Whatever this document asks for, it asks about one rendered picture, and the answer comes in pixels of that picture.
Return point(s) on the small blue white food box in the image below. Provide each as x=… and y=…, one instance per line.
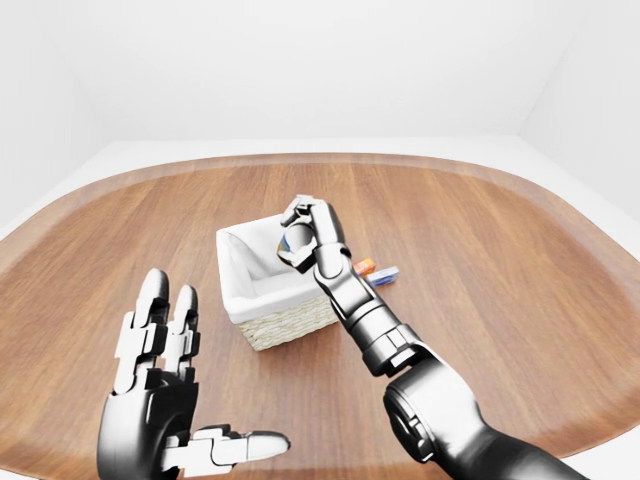
x=385, y=276

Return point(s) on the alphabet soup can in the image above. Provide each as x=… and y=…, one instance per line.
x=283, y=245

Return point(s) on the small orange food box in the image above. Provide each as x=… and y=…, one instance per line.
x=365, y=266

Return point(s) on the woven basket with white liner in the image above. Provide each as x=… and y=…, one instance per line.
x=280, y=325

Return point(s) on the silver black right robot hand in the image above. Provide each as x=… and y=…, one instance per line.
x=327, y=225

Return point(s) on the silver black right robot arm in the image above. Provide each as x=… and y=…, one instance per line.
x=450, y=415

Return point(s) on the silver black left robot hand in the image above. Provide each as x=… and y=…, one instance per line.
x=140, y=420

